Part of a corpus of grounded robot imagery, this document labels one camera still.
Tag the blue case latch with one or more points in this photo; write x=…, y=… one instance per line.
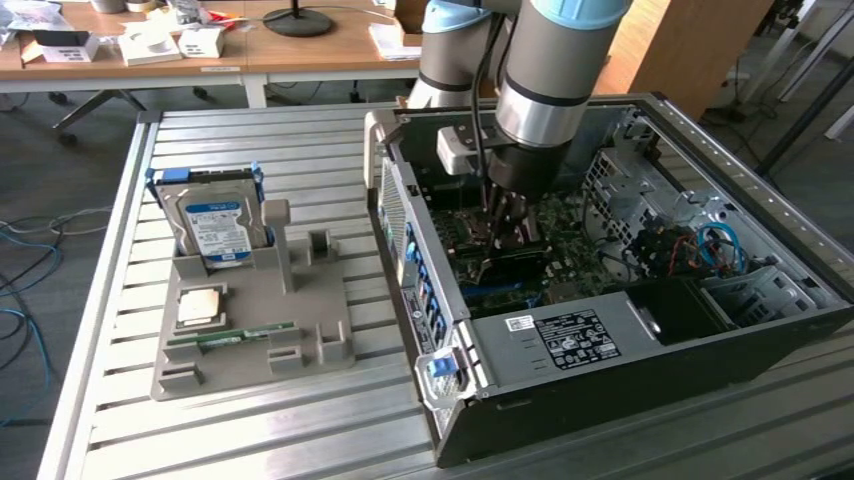
x=442, y=366

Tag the flat white box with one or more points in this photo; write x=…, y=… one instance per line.
x=148, y=50

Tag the perforated metal drive cage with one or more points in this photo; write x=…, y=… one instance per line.
x=620, y=200

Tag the wooden cabinet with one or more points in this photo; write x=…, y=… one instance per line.
x=694, y=50

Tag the black open PC case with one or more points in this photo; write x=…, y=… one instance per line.
x=667, y=380

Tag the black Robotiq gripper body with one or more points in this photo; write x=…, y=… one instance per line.
x=527, y=167

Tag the small white labelled box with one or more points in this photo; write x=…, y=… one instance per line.
x=201, y=44

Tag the grey parts rack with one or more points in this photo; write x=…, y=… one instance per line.
x=260, y=310

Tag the green motherboard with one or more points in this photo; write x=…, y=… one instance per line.
x=574, y=240

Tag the desk leg with casters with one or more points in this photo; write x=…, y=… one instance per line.
x=93, y=105

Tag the black lamp base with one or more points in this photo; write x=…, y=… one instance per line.
x=296, y=22

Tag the installed green RAM stick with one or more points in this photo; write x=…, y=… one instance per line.
x=470, y=251

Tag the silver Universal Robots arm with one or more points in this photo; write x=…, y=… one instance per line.
x=554, y=65

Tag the wooden desk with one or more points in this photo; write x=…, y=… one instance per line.
x=300, y=55

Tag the white box with black inside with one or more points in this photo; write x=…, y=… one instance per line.
x=67, y=50

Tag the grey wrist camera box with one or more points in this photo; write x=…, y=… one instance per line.
x=460, y=150

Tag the CPU socket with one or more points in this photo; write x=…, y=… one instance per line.
x=470, y=227

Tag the blue expansion slot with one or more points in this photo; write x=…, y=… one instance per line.
x=494, y=290

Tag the CPU with metal lid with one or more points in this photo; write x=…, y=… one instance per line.
x=197, y=306

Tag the hard disk with blue bracket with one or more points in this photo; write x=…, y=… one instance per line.
x=213, y=220

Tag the grey power supply unit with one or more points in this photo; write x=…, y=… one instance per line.
x=507, y=350

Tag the silver disk bay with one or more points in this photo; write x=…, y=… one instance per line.
x=760, y=295

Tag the black graphics card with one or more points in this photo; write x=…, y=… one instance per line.
x=514, y=270

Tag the stack of white papers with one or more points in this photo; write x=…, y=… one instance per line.
x=393, y=45

